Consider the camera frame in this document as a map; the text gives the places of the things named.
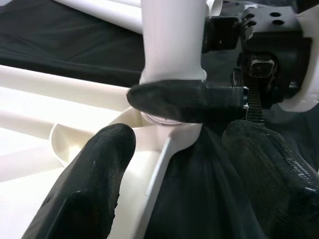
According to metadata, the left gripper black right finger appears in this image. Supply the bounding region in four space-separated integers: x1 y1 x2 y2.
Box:
221 119 319 239

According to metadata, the white plastic table leg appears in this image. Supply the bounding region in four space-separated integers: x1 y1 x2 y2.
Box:
208 0 224 17
53 0 145 34
138 0 208 125

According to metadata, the white plastic table top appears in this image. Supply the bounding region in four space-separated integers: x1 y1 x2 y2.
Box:
0 64 203 239

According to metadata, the black cloth table cover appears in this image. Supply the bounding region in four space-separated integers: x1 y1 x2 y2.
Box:
0 0 319 239

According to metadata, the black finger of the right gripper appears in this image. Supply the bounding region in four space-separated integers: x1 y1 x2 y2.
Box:
126 79 248 124
203 16 243 53

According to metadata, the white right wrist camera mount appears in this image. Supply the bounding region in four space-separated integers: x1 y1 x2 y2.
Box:
240 0 319 114

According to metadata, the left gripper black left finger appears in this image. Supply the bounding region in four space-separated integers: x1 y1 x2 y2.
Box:
21 123 137 239

